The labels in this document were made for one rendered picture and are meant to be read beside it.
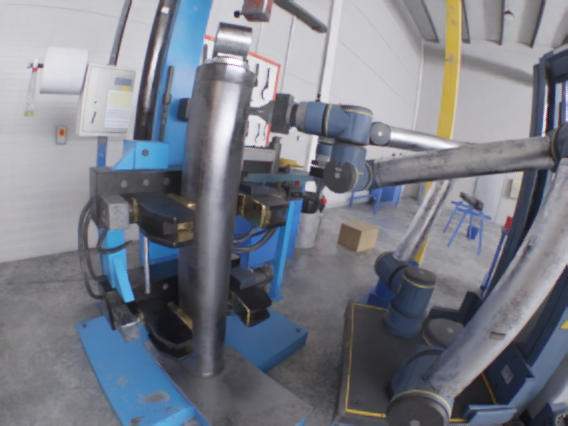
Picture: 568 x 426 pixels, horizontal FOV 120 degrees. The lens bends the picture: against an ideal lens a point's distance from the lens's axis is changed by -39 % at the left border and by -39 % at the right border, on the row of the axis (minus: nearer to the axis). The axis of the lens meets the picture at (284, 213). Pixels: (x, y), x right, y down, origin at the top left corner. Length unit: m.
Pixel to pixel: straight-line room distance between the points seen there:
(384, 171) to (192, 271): 0.76
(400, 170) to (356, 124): 0.22
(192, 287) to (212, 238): 0.22
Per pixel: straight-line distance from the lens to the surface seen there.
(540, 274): 0.71
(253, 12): 1.25
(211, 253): 0.98
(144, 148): 1.08
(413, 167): 0.89
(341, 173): 0.79
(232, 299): 1.33
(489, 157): 0.89
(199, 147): 0.90
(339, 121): 0.80
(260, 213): 1.02
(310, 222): 3.31
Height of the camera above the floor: 1.24
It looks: 15 degrees down
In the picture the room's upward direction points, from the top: 9 degrees clockwise
